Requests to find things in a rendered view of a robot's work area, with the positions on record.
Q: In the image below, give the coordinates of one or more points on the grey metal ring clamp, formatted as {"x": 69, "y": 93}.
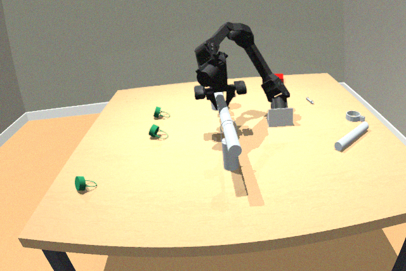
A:
{"x": 350, "y": 116}

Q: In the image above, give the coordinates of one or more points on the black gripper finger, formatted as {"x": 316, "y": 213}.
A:
{"x": 229, "y": 98}
{"x": 213, "y": 100}

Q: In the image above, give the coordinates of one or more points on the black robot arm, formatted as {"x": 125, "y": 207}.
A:
{"x": 212, "y": 65}

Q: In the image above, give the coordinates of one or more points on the green hollow cylinder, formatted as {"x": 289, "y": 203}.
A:
{"x": 80, "y": 183}
{"x": 157, "y": 112}
{"x": 154, "y": 129}

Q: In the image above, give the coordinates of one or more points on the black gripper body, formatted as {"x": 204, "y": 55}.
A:
{"x": 220, "y": 85}

